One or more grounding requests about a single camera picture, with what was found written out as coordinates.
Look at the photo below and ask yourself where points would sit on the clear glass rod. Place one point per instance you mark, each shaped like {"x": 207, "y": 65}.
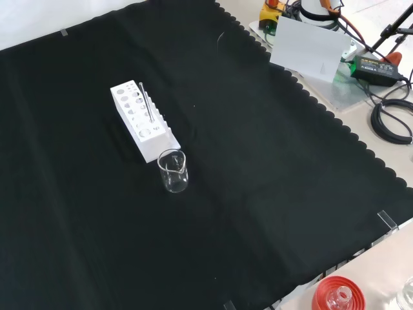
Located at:
{"x": 146, "y": 102}

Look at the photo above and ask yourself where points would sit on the white test tube rack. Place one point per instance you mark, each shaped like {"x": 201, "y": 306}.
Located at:
{"x": 155, "y": 147}

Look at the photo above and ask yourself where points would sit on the black scalloped cloth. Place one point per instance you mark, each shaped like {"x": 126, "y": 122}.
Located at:
{"x": 245, "y": 168}

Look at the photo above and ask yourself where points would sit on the clear glass beaker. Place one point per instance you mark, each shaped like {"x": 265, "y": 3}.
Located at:
{"x": 173, "y": 188}

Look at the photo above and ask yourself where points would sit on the pale board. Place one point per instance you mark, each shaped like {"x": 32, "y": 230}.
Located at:
{"x": 306, "y": 48}

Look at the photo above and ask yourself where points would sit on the yellow stop button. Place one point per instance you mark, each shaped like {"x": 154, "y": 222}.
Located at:
{"x": 269, "y": 16}

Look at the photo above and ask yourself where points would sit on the clear acrylic clip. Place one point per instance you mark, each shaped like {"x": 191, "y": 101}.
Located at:
{"x": 229, "y": 305}
{"x": 387, "y": 220}

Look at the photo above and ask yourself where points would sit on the grey tape piece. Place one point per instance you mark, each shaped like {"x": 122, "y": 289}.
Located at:
{"x": 64, "y": 32}

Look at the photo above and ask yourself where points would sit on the black power adapter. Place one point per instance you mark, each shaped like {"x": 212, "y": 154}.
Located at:
{"x": 376, "y": 69}

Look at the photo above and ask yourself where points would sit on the clear glass flask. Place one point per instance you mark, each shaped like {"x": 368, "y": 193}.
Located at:
{"x": 339, "y": 298}

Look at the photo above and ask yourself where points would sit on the black tripod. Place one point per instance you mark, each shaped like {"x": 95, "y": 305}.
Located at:
{"x": 392, "y": 27}

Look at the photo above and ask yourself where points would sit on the clear glassware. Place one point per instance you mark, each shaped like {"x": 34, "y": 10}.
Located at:
{"x": 407, "y": 294}

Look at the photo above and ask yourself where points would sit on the metal base plate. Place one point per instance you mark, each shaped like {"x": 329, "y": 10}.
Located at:
{"x": 348, "y": 93}

